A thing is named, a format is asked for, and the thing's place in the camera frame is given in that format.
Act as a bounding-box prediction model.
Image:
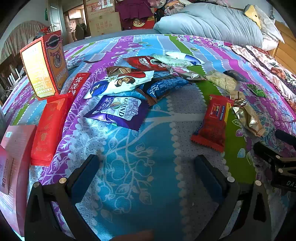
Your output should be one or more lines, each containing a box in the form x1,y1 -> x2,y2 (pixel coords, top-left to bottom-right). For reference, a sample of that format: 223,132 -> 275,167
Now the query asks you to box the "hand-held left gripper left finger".
24,154 -> 101,241

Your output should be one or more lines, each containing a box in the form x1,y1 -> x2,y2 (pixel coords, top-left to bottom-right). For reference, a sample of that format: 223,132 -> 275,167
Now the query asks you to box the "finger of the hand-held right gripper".
253,142 -> 296,174
275,129 -> 296,146

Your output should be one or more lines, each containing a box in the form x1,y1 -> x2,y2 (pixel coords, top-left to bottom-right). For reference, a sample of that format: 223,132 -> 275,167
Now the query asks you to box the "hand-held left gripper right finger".
194,155 -> 273,241

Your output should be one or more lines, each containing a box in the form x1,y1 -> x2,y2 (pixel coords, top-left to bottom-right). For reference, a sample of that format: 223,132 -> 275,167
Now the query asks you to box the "purple snack packet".
83,95 -> 150,131

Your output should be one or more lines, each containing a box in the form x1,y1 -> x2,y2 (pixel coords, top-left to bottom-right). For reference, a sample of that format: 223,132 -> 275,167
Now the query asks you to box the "red snack packet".
191,95 -> 234,153

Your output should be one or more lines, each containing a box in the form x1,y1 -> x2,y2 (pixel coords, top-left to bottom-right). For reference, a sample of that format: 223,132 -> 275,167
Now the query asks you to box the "red wrapped pack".
30,94 -> 75,166

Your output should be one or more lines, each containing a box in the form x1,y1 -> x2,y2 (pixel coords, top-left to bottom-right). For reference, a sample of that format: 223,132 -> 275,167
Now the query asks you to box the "colourful floral bed sheet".
0,34 -> 296,241

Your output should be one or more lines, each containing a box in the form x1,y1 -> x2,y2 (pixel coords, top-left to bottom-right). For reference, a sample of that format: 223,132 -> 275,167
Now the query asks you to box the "floral quilt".
231,45 -> 296,103

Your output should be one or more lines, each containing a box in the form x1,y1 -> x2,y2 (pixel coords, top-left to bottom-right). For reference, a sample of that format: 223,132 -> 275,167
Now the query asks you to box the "pink carton box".
0,125 -> 38,237

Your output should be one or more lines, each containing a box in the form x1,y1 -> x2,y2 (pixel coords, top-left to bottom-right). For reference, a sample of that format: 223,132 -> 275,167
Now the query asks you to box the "dark navy snack packet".
223,70 -> 249,83

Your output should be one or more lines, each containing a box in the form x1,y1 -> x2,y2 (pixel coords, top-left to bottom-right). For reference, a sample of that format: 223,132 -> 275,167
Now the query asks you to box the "rice cracker packet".
205,71 -> 238,92

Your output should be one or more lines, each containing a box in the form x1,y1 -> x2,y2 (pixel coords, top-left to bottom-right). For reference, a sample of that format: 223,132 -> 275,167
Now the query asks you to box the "wooden headboard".
270,21 -> 296,70

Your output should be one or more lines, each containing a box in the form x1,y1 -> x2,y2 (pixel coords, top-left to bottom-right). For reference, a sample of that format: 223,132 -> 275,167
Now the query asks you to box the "red long carton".
68,72 -> 92,98

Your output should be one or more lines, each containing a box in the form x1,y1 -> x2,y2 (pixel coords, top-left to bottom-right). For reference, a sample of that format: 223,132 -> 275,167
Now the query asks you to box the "white blue chocolate packet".
83,70 -> 155,100

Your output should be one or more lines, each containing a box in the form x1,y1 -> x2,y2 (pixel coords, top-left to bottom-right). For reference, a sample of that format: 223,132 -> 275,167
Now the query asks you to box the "blue brown snack packet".
136,76 -> 191,106

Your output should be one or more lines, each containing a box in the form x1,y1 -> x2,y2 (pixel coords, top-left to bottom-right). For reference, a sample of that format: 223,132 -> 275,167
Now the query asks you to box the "white pillow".
259,11 -> 285,51

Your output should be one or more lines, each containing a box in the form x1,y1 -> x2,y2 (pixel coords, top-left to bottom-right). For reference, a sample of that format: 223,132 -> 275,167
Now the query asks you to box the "silver pink snack packet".
167,66 -> 207,82

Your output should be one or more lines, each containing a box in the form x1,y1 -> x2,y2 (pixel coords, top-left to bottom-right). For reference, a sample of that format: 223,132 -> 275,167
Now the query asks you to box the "brown gold snack packet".
106,66 -> 139,78

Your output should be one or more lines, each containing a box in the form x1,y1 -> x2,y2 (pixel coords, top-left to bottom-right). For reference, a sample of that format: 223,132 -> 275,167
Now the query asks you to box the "orange brown carton box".
20,30 -> 70,101

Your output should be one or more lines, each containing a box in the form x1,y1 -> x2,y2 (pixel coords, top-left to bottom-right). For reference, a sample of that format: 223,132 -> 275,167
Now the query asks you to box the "white blue snack packet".
165,51 -> 205,66

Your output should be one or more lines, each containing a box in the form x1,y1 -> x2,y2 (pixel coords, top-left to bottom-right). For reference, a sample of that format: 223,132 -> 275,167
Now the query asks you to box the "pale green snack packet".
150,53 -> 194,68

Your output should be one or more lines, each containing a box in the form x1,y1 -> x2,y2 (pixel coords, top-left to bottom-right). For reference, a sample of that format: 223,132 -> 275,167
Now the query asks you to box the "yellow soft toy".
244,5 -> 263,26

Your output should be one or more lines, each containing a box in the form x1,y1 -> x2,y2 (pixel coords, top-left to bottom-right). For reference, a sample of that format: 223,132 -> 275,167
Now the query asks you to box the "red coffee packet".
122,56 -> 173,72

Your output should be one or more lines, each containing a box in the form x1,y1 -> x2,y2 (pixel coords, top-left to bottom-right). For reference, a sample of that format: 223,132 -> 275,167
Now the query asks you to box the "grey duvet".
154,3 -> 264,49

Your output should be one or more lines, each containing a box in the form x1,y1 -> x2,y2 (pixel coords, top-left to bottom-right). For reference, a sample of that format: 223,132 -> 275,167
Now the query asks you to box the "wooden chair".
75,23 -> 90,39

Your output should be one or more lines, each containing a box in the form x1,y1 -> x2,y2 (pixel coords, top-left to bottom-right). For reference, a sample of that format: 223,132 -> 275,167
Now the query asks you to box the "pink cloth cover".
0,20 -> 49,68

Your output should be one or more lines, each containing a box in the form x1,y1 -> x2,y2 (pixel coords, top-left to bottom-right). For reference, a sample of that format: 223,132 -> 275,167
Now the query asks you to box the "plain cardboard box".
87,11 -> 122,37

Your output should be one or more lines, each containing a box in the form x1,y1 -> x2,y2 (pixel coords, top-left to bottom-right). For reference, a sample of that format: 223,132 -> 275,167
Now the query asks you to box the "white door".
48,0 -> 64,33

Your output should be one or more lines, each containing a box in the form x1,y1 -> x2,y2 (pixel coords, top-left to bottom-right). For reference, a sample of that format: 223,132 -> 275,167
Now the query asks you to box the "red gift box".
131,16 -> 156,30

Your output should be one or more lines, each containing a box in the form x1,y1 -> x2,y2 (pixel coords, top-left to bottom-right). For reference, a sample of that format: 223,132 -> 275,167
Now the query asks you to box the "pile of clothes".
148,0 -> 193,15

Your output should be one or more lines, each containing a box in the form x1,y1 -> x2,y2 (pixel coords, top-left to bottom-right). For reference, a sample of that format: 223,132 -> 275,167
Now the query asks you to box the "maroon garment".
115,0 -> 154,23

